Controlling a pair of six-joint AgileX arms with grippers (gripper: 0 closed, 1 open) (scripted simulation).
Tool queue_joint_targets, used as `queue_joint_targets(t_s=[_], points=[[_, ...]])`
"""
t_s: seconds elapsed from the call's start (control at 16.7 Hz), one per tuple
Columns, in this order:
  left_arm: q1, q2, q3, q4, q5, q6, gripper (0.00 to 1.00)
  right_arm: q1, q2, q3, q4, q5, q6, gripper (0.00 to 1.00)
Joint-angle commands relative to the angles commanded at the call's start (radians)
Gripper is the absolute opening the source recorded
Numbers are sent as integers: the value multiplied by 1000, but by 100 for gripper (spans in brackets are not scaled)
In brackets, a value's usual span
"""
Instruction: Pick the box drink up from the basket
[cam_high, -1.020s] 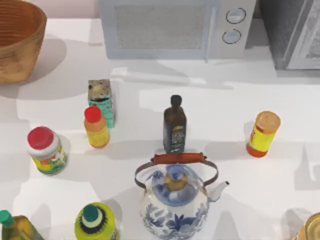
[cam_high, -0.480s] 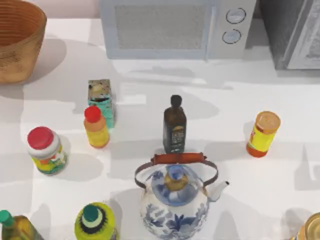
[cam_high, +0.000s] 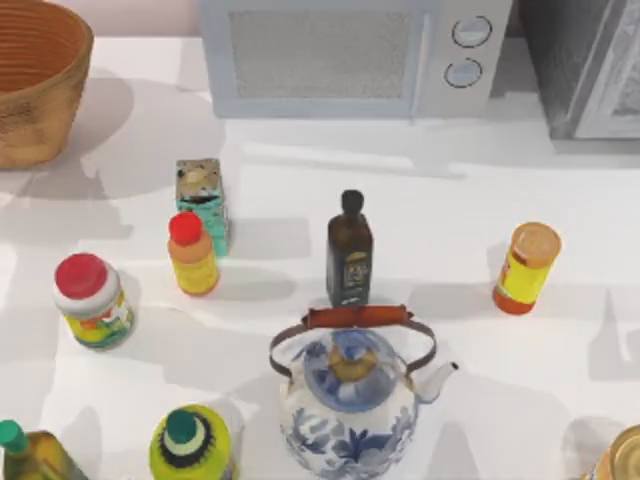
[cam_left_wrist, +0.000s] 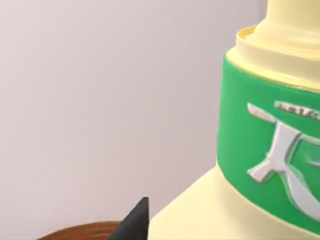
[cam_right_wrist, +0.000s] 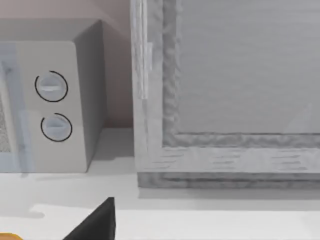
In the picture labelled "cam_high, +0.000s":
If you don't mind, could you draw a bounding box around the jar with red lid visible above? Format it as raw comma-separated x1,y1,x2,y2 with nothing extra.
52,252,136,352

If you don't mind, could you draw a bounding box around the brown wicker basket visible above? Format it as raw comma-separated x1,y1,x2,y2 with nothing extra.
0,0,95,170

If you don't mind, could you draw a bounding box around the dark olive oil bottle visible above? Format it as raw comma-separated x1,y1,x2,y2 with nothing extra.
325,189,374,309

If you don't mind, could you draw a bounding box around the yellow bottle with green cap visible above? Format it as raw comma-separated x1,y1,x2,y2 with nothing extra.
148,404,238,480

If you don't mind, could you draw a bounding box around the blue and white teapot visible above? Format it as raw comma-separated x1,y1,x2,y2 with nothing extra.
268,302,460,480

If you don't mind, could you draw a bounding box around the yellow and orange can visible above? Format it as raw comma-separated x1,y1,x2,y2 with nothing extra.
491,221,562,316

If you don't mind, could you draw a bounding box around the teal carton box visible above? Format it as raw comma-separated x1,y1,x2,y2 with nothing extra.
174,158,232,258

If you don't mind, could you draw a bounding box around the orange bottle with red cap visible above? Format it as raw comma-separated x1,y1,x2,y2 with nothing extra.
167,211,220,297

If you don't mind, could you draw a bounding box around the pale microwave oven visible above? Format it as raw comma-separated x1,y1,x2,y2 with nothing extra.
198,0,514,121

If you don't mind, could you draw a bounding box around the microwave knob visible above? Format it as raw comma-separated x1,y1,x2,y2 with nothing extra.
451,15,494,47
443,56,484,90

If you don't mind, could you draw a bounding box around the gold lidded can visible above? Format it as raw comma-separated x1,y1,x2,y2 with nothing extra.
578,424,640,480

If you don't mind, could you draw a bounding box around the olive bottle with green cap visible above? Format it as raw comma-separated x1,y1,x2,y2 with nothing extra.
0,420,90,480

